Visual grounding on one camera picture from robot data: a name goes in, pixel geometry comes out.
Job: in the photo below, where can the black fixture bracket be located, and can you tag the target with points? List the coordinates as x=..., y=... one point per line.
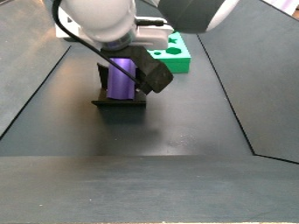
x=105, y=101

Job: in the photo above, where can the green shape sorter block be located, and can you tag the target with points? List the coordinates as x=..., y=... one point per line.
x=176, y=56

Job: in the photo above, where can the purple arch block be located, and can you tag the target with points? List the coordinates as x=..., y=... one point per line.
x=121, y=86

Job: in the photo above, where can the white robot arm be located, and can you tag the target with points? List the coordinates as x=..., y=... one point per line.
x=109, y=21

